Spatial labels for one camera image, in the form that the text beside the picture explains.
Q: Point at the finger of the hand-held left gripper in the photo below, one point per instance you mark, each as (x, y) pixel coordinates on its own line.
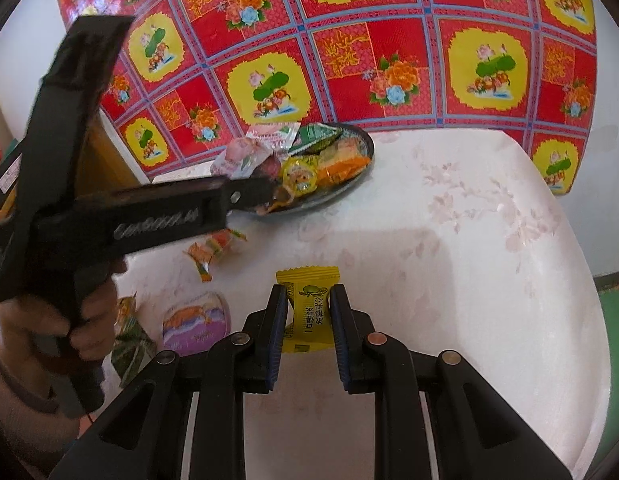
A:
(252, 195)

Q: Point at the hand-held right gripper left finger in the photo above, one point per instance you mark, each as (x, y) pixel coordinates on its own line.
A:
(275, 345)

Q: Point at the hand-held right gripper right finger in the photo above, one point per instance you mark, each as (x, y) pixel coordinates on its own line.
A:
(342, 355)

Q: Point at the small orange candy wrapper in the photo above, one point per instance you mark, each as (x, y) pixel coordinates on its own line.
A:
(282, 200)

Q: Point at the pink snack packet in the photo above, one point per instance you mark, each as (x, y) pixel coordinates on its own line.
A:
(239, 155)

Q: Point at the yellow round jelly cup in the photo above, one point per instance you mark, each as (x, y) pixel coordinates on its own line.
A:
(299, 175)

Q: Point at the yellow candy packet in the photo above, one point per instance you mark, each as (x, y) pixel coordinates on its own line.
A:
(309, 305)

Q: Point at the blue patterned ceramic plate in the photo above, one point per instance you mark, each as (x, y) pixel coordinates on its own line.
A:
(362, 147)

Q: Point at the person's left forearm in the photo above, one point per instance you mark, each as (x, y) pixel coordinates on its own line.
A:
(24, 410)

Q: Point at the person's left hand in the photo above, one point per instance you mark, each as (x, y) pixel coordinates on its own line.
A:
(97, 320)

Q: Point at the orange green candy packet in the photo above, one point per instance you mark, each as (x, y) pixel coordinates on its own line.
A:
(214, 250)

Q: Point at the wooden cabinet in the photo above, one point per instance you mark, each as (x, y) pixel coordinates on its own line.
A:
(109, 160)

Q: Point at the purple jelly cup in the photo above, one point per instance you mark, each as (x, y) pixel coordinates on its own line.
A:
(194, 322)

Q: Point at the orange cracker packet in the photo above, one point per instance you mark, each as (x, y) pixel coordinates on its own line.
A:
(344, 160)

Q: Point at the green orange snack packet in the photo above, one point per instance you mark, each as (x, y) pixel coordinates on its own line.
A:
(132, 345)

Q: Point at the black box white label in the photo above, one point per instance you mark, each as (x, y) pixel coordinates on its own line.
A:
(4, 180)

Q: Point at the red yellow floral printed cloth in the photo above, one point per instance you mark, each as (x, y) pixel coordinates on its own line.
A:
(414, 60)

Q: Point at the green pink cloth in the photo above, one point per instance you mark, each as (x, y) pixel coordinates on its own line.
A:
(617, 320)

